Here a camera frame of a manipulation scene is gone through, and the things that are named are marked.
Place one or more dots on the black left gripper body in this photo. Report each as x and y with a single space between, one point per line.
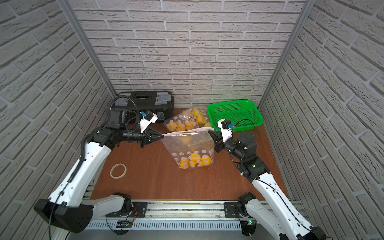
144 138

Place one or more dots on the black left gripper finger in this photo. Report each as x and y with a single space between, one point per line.
154 133
156 138

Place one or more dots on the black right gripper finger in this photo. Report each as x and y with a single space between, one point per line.
218 133
216 141

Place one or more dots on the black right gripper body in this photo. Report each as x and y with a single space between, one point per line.
231 146

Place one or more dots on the dotted zip bag with pears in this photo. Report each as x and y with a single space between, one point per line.
191 149

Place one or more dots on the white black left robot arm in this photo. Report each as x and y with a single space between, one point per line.
65 208

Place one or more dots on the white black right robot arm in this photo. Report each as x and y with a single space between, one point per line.
283 221

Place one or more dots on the clear zip bag with pears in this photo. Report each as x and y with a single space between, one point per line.
189 119

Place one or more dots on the black plastic toolbox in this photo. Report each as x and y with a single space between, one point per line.
159 102

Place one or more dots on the green plastic basket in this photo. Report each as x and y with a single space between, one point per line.
243 114

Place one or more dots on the clear tape roll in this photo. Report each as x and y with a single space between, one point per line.
118 171

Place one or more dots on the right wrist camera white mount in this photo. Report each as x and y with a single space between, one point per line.
226 128

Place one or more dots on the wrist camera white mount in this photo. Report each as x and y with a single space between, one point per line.
147 118
226 128

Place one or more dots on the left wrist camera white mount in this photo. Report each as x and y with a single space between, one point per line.
147 118

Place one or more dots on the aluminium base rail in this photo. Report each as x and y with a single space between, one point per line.
175 216

